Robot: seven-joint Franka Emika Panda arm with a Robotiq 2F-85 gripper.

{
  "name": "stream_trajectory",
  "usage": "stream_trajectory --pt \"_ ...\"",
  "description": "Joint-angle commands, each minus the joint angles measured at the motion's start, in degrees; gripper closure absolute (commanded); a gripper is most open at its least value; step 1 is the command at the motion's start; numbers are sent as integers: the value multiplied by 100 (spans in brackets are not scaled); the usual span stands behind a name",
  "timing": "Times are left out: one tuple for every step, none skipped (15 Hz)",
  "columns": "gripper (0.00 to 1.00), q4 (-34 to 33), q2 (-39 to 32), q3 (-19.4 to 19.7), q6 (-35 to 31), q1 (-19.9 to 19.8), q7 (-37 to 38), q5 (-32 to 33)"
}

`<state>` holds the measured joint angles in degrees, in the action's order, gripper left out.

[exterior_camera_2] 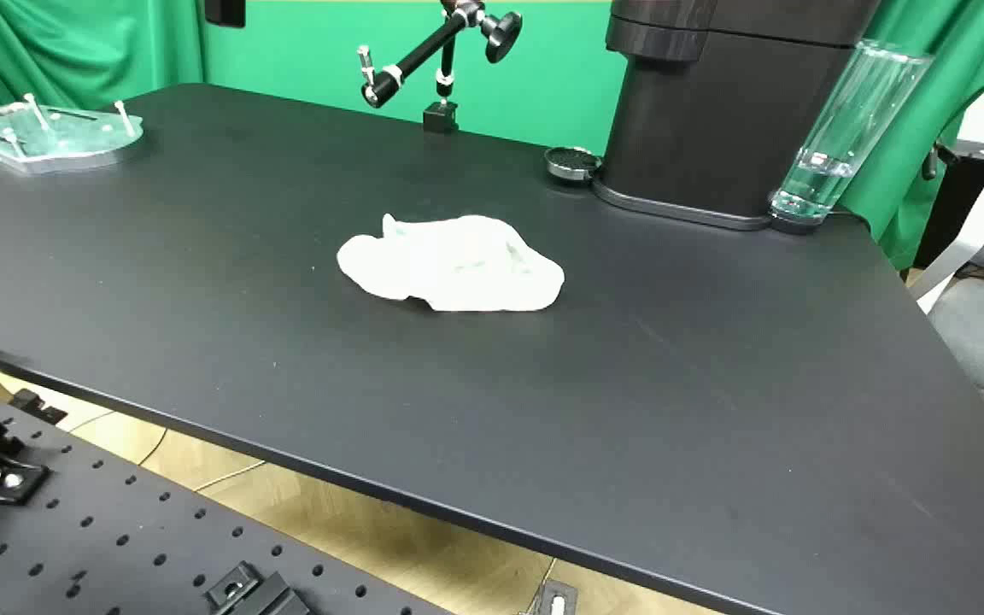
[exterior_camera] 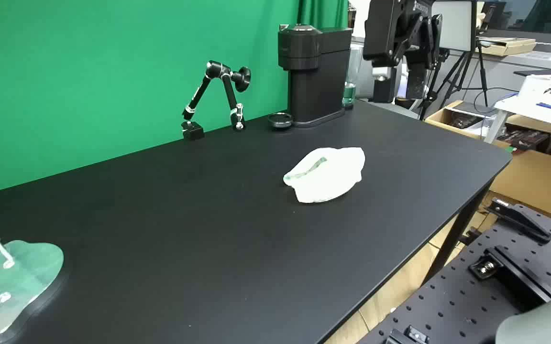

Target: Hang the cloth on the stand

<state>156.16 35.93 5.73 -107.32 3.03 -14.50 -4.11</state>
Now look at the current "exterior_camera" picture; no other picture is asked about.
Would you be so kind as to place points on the white patterned cloth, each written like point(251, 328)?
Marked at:
point(325, 173)

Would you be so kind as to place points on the green curtain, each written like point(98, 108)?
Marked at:
point(323, 12)

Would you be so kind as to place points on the round black metal filter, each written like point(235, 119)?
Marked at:
point(281, 119)

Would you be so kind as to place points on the green backdrop screen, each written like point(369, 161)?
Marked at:
point(96, 64)

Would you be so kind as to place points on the long white bolt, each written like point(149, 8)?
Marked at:
point(2, 253)

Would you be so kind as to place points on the grey rounded object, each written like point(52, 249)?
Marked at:
point(543, 326)

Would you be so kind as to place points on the small white washer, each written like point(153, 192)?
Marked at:
point(4, 297)

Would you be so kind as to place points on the metal plate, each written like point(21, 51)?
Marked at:
point(27, 268)

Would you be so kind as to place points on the flat wooden tray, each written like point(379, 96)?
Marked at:
point(507, 45)

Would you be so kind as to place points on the black angled bracket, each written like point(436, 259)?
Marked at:
point(517, 221)

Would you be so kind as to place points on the black clamp with silver plate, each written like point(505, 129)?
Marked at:
point(511, 274)

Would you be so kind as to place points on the black coffee machine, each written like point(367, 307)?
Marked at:
point(314, 70)

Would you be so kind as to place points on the white screen panel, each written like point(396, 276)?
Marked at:
point(457, 26)

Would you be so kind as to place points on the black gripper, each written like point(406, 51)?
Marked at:
point(387, 29)

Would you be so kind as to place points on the white papers pile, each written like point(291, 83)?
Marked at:
point(549, 93)

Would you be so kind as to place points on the large closed cardboard box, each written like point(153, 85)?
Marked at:
point(536, 182)

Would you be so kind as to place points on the black perforated breadboard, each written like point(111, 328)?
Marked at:
point(453, 307)

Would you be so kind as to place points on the green drink can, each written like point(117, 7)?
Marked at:
point(348, 94)

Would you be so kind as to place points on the open cardboard box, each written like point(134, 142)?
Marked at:
point(459, 117)

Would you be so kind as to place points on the black tripod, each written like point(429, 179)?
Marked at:
point(476, 39)

